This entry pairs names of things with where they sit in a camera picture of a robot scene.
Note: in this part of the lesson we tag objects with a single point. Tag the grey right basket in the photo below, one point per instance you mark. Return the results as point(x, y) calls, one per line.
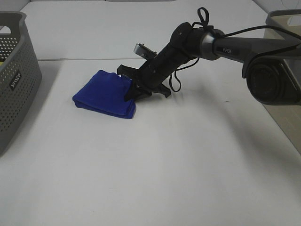
point(290, 20)

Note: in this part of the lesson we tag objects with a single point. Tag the grey perforated plastic basket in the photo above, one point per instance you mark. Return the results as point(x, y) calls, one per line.
point(20, 75)

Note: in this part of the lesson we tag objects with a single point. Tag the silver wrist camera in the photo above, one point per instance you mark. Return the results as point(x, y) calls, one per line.
point(144, 52)

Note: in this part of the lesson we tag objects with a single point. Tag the blue towel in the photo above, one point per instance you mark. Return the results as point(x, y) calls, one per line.
point(105, 93)

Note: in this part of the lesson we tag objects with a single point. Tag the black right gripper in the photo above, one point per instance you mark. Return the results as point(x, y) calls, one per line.
point(149, 77)

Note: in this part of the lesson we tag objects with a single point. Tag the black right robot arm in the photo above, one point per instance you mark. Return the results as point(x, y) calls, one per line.
point(269, 79)

